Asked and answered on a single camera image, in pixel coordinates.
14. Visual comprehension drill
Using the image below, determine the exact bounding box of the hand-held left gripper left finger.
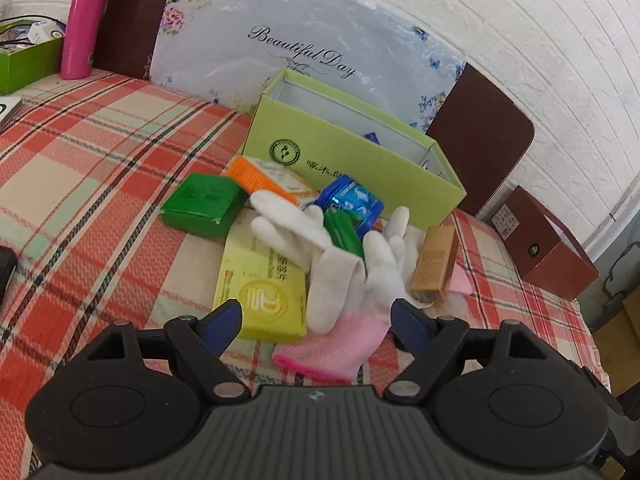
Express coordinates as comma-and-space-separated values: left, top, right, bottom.
75, 299, 246, 403

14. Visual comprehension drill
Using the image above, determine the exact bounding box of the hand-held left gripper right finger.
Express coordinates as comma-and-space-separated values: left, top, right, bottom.
387, 299, 566, 405

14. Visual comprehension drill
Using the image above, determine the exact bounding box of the yellow medicine box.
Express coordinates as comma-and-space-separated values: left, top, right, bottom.
212, 220, 308, 341

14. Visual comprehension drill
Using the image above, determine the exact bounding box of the brown small box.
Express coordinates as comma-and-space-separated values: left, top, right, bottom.
410, 225, 458, 306

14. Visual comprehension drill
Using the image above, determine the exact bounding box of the pink packet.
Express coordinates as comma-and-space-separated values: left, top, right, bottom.
447, 265, 473, 297

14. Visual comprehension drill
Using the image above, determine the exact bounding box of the white glove with pink cuff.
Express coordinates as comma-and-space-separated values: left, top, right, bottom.
249, 189, 431, 382

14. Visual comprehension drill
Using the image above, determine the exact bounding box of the light green cardboard box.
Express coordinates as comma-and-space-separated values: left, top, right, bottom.
241, 67, 467, 226

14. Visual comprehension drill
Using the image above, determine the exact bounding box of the green small pack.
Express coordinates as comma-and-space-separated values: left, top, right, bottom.
322, 208, 366, 261

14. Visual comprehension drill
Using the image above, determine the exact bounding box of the green small box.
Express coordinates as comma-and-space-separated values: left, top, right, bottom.
160, 172, 248, 238

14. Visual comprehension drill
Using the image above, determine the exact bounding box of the blue packet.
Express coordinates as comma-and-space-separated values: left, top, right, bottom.
314, 175, 386, 236

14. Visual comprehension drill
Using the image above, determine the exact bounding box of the brown paper gift box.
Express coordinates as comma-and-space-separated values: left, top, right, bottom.
492, 185, 601, 303

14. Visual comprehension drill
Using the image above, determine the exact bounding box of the orange white medicine box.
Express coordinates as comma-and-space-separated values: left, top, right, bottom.
227, 156, 318, 206

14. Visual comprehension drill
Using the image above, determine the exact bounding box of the brown wooden headboard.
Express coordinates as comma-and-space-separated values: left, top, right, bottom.
95, 0, 536, 218

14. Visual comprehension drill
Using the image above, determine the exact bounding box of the red plaid blanket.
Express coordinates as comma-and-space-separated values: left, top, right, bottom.
0, 67, 611, 480

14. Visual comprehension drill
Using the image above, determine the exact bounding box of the black object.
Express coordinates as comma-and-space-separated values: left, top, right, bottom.
0, 247, 18, 306

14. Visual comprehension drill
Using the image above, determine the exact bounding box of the floral plastic bedding bag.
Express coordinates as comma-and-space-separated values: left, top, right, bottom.
150, 0, 468, 133

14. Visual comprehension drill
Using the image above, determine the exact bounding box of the white flat booklet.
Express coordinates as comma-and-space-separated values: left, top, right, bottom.
0, 94, 23, 131

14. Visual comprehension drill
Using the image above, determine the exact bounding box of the dark green open box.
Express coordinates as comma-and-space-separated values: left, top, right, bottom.
0, 17, 66, 96

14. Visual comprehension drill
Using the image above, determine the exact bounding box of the pink thermos bottle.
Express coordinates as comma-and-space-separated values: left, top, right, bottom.
60, 0, 111, 81

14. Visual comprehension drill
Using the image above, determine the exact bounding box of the white charger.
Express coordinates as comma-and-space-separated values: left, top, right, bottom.
27, 21, 66, 43

